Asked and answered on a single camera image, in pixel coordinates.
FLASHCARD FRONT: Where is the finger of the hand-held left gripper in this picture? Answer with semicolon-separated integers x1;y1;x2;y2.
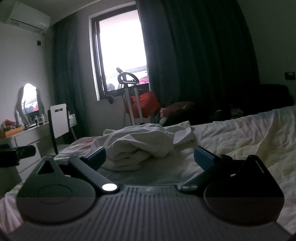
14;145;37;159

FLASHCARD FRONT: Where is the dark framed window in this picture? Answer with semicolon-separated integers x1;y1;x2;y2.
89;5;151;101

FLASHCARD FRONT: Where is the white vanity desk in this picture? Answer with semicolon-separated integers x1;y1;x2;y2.
0;120;56;181

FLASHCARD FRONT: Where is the narrow dark green curtain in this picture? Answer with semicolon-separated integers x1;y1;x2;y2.
52;19;89;144

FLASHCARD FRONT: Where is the white chair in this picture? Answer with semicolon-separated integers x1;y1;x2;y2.
47;103;78;156

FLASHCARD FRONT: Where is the red bag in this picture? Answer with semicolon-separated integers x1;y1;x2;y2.
131;90;161;118

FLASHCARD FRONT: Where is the white air conditioner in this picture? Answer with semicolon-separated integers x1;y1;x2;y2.
0;1;51;32

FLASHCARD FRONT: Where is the wavy vanity mirror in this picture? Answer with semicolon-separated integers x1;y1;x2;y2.
15;83;44;126

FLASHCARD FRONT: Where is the bed with white sheet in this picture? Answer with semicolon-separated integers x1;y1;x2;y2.
0;105;296;232

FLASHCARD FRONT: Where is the dark headboard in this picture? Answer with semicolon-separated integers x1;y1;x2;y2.
190;83;295;123

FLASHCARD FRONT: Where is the white stand with black handle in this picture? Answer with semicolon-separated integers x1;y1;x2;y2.
116;67;145;127

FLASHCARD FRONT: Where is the wide dark green curtain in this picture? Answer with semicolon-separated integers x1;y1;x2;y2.
135;0;259;116

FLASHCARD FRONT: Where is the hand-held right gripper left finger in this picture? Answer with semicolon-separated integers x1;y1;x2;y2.
35;146;119;194

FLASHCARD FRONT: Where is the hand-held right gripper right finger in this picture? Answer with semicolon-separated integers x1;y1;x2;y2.
180;146;270;193

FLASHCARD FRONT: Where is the orange tray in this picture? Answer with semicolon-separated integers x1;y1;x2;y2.
0;126;25;139

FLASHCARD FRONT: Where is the white garment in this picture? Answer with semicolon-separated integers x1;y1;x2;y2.
91;123;195;171

